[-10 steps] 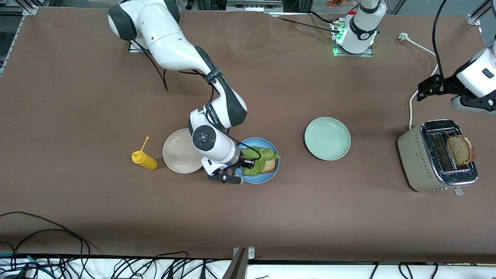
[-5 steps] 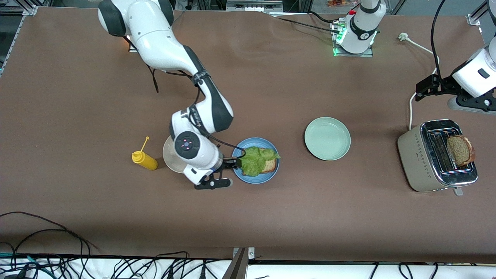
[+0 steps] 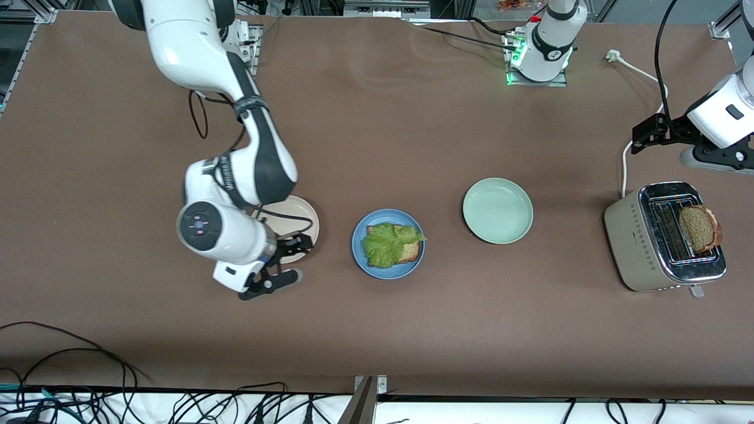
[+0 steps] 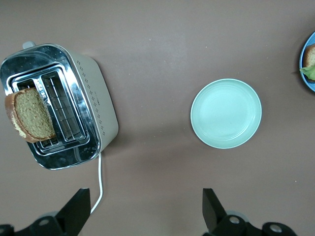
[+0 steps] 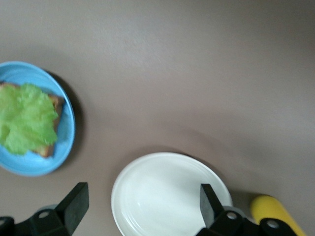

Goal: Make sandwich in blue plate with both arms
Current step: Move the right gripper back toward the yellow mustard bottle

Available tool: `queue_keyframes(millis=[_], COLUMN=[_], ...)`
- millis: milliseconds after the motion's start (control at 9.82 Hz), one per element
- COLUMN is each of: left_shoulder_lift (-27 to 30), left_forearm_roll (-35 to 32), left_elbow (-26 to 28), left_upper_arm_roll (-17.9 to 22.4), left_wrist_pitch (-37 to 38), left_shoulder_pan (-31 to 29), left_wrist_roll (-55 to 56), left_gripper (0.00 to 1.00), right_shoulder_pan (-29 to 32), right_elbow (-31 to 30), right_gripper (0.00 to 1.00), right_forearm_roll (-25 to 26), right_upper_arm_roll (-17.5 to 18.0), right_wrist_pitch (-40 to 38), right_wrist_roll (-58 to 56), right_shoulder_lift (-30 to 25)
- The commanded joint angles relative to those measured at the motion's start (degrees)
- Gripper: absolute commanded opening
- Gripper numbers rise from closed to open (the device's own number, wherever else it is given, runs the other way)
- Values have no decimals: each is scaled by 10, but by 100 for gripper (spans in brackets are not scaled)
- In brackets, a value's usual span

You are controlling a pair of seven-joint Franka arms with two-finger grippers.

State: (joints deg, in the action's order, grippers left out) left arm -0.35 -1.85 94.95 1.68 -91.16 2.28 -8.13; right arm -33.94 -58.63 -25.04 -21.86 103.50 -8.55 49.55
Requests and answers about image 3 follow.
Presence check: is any beige chrome toaster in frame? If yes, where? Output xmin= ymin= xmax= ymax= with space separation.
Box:
xmin=603 ymin=180 xmax=727 ymax=299

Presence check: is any long black cable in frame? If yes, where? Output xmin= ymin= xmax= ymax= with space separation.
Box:
xmin=0 ymin=321 xmax=153 ymax=386
xmin=16 ymin=347 xmax=140 ymax=410

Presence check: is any brown bread slice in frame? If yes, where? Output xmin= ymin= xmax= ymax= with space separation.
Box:
xmin=677 ymin=204 xmax=724 ymax=254
xmin=366 ymin=224 xmax=422 ymax=264

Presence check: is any grey metal box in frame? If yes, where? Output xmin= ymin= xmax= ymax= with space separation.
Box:
xmin=343 ymin=0 xmax=432 ymax=19

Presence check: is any thin black cable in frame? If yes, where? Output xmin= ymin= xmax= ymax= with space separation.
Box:
xmin=406 ymin=16 xmax=522 ymax=52

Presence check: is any teal cable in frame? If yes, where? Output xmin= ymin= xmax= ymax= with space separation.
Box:
xmin=0 ymin=383 xmax=80 ymax=422

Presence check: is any aluminium bracket profile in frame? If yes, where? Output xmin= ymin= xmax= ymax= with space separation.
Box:
xmin=338 ymin=375 xmax=389 ymax=424

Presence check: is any pale green round plate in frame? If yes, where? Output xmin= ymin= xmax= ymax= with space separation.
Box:
xmin=462 ymin=177 xmax=534 ymax=245

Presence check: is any white toaster power cord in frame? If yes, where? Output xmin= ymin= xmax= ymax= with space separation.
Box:
xmin=606 ymin=49 xmax=670 ymax=198

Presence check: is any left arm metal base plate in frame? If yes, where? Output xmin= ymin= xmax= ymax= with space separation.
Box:
xmin=504 ymin=29 xmax=570 ymax=88

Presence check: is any green lettuce leaf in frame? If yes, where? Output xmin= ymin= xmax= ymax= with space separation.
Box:
xmin=361 ymin=222 xmax=428 ymax=270

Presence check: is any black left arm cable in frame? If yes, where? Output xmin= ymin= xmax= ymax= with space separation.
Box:
xmin=654 ymin=0 xmax=678 ymax=127

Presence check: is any blue round plate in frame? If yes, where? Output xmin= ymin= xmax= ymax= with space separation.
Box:
xmin=351 ymin=208 xmax=425 ymax=280

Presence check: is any aluminium frame profile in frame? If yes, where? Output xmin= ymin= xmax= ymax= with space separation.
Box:
xmin=709 ymin=0 xmax=754 ymax=41
xmin=0 ymin=8 xmax=59 ymax=115

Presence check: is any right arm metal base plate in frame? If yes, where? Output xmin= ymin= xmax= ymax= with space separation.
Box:
xmin=236 ymin=25 xmax=261 ymax=77

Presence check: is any beige round plate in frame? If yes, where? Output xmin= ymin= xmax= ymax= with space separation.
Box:
xmin=250 ymin=196 xmax=320 ymax=264

